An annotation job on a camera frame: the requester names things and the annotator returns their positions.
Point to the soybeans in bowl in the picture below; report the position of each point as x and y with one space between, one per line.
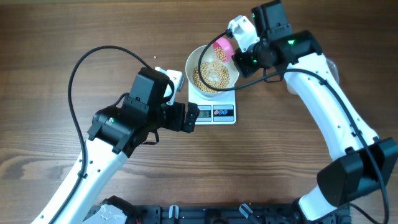
214 74

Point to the pink plastic measuring scoop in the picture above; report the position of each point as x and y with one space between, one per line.
223 49

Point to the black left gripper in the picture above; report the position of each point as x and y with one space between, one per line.
176 123

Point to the white bowl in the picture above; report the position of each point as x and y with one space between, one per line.
209 56

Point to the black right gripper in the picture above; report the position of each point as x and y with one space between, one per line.
244 67

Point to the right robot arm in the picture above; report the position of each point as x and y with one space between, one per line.
361 162

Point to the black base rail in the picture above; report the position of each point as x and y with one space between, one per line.
107 213

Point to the white digital kitchen scale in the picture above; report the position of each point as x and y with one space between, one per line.
218 109

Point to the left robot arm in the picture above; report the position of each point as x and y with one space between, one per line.
114 134

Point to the clear plastic container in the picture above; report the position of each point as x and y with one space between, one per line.
333 69

